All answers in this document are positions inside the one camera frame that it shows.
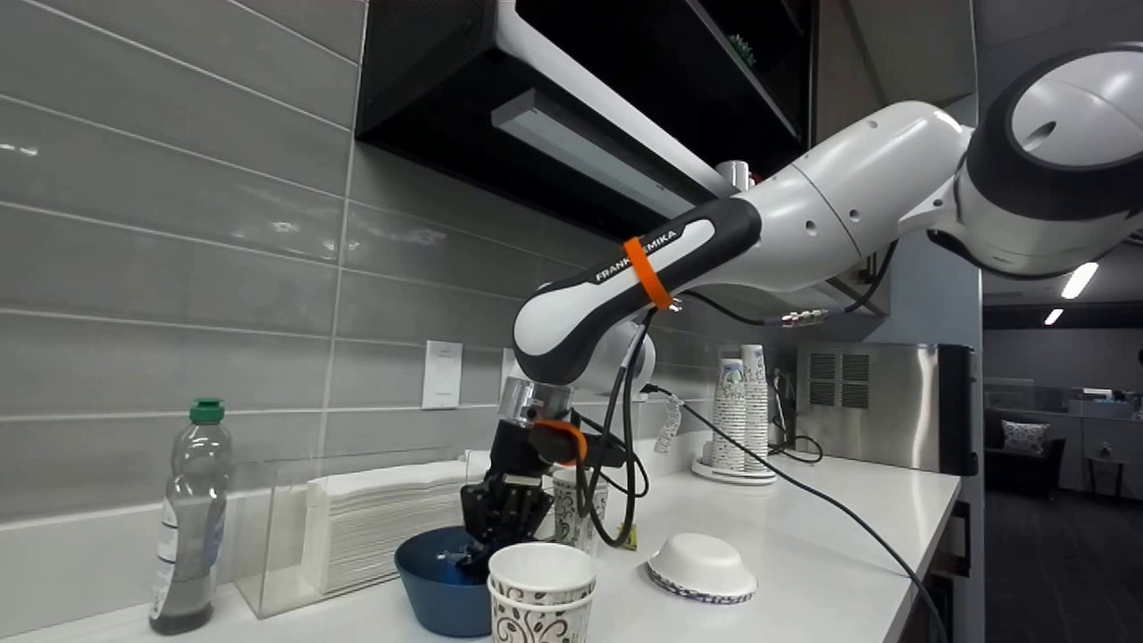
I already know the blue bowl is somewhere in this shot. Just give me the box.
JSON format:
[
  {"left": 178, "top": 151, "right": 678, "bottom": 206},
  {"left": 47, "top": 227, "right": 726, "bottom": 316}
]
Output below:
[{"left": 393, "top": 523, "right": 489, "bottom": 640}]

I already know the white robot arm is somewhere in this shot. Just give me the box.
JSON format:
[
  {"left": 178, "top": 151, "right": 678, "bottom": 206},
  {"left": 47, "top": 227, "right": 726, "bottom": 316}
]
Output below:
[{"left": 460, "top": 41, "right": 1143, "bottom": 549}]

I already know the patterned paper cup near sink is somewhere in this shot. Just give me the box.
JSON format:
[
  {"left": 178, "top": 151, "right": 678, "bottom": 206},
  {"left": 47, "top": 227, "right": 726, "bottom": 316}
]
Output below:
[{"left": 485, "top": 544, "right": 598, "bottom": 643}]

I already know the napkin dispenser box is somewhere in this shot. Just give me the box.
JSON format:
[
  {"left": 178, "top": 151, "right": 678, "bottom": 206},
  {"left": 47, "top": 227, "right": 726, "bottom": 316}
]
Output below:
[{"left": 227, "top": 448, "right": 489, "bottom": 616}]

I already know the clear plastic water bottle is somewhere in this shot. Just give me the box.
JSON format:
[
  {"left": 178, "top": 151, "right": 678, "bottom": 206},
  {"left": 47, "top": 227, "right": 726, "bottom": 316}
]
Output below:
[{"left": 146, "top": 400, "right": 233, "bottom": 637}]

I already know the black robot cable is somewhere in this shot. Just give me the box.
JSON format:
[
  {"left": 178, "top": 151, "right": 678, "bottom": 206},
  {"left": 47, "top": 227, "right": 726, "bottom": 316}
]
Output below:
[{"left": 578, "top": 308, "right": 957, "bottom": 643}]

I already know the white light switch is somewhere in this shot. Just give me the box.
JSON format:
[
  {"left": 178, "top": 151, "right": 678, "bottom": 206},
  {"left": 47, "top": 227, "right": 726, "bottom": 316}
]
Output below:
[{"left": 421, "top": 340, "right": 460, "bottom": 407}]

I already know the black upper cabinet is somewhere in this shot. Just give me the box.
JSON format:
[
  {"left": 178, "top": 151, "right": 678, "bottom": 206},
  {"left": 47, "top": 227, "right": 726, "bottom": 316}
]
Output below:
[{"left": 356, "top": 0, "right": 816, "bottom": 240}]

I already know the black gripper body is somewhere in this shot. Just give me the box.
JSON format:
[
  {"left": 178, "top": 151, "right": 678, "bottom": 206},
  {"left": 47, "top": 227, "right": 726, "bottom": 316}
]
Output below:
[{"left": 460, "top": 419, "right": 590, "bottom": 549}]

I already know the upside-down white bowl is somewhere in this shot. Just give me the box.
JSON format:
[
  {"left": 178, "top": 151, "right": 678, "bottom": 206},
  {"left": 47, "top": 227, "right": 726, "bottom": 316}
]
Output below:
[{"left": 648, "top": 533, "right": 758, "bottom": 603}]

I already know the stainless steel appliance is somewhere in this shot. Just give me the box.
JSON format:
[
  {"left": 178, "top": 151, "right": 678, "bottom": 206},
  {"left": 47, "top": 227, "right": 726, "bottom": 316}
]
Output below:
[{"left": 796, "top": 343, "right": 979, "bottom": 476}]

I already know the stack of paper cups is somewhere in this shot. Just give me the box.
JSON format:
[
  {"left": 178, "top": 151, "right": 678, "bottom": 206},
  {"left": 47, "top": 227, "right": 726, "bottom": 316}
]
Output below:
[{"left": 695, "top": 343, "right": 771, "bottom": 484}]

